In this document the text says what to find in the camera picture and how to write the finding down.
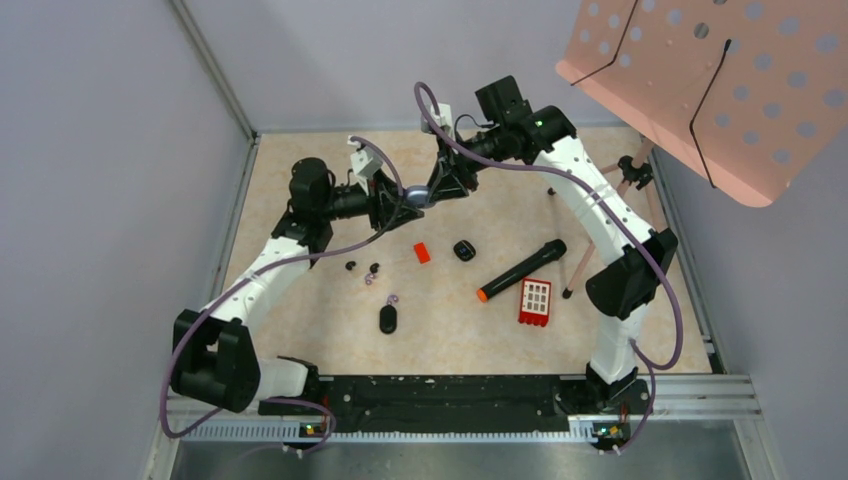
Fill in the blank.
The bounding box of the black earbud charging case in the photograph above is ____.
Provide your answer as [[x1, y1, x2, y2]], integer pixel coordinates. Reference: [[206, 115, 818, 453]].
[[379, 304, 398, 335]]

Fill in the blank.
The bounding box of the small red block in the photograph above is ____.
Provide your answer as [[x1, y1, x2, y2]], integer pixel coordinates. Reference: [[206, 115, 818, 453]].
[[413, 242, 431, 264]]

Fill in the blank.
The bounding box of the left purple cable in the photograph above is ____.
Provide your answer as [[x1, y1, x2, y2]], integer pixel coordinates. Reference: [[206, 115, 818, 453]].
[[161, 135, 407, 458]]

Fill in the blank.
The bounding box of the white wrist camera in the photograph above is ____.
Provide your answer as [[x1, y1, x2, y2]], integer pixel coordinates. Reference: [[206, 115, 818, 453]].
[[347, 135, 385, 195], [420, 103, 455, 148]]

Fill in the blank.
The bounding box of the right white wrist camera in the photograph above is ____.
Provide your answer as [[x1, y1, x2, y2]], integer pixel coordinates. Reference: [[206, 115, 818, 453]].
[[420, 103, 455, 148]]

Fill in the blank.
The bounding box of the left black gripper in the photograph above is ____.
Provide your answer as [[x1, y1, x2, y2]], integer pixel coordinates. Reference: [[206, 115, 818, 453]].
[[318, 168, 423, 231]]

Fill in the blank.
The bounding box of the lavender earbud charging case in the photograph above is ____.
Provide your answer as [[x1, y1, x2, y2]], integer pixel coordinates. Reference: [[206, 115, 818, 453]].
[[404, 185, 435, 209]]

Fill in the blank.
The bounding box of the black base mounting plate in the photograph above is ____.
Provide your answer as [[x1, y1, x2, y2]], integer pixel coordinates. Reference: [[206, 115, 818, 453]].
[[257, 375, 656, 451]]

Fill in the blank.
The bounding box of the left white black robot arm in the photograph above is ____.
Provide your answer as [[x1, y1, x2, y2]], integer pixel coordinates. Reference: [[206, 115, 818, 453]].
[[168, 157, 424, 414]]

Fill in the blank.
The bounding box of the pink perforated music stand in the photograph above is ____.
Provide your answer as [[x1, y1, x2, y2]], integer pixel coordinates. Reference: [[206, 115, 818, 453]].
[[548, 0, 848, 301]]

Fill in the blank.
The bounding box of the red white toy block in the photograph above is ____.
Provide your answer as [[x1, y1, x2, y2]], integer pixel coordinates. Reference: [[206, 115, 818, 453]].
[[518, 278, 552, 328]]

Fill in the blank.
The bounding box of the purple cable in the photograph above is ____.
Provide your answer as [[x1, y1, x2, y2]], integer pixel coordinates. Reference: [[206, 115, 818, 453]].
[[413, 81, 685, 454], [161, 135, 407, 458]]

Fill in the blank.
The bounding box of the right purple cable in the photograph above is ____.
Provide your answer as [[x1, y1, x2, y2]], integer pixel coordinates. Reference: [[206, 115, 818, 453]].
[[413, 81, 685, 454]]

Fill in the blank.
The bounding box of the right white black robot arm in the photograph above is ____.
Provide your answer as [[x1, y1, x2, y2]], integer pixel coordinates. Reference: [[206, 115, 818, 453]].
[[413, 82, 683, 412]]

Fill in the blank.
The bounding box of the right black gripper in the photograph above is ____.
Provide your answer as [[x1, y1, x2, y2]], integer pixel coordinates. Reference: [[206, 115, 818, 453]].
[[426, 126, 508, 204]]

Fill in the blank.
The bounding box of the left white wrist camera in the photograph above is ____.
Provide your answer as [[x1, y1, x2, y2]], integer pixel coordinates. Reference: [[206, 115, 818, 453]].
[[347, 135, 385, 195]]

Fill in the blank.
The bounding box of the black microphone orange tip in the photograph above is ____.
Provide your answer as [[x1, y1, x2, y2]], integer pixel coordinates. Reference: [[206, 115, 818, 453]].
[[477, 239, 567, 303]]

